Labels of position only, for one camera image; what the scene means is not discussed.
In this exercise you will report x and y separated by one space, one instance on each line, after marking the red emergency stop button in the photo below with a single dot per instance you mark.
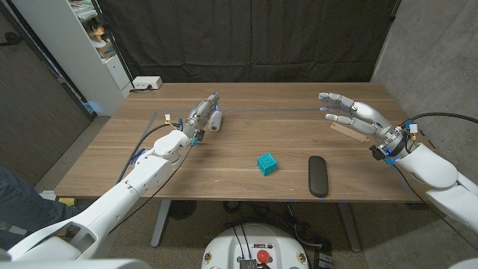
263 256

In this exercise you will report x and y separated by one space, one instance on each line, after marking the black power adapter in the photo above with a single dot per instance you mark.
325 258

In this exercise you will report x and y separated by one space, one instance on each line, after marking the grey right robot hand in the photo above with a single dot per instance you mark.
367 117

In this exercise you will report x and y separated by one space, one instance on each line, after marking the black fabric backdrop curtain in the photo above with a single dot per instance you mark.
242 37

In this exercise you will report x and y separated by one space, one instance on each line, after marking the yellow floor item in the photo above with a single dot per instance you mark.
66 201

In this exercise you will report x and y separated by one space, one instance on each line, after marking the grey metal table leg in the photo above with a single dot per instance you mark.
160 220
349 228

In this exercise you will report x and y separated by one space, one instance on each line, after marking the cardboard box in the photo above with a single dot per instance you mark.
106 48

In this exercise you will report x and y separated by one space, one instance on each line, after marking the white power strip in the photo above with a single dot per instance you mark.
146 82

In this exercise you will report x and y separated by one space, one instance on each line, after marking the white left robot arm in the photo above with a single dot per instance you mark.
112 205

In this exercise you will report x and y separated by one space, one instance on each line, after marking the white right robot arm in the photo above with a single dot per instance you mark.
429 168

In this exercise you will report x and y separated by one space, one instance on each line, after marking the person's leg in jeans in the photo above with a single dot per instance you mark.
22 209

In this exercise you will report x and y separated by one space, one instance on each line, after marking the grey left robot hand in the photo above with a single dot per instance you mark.
198 119

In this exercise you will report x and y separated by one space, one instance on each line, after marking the yellow toy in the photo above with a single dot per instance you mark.
97 33

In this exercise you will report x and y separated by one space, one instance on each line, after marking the black glasses case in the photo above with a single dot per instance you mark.
318 175

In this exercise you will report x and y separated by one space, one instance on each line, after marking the white shelf cabinet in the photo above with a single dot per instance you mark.
67 56

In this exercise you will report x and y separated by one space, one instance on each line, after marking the white thread spool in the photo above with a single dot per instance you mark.
216 123

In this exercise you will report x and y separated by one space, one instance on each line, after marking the flat wooden stick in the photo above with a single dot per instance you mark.
349 133

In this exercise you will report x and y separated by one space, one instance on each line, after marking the white robot torso base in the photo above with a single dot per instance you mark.
224 246

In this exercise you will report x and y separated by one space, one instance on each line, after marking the teal plastic block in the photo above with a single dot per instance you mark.
267 163

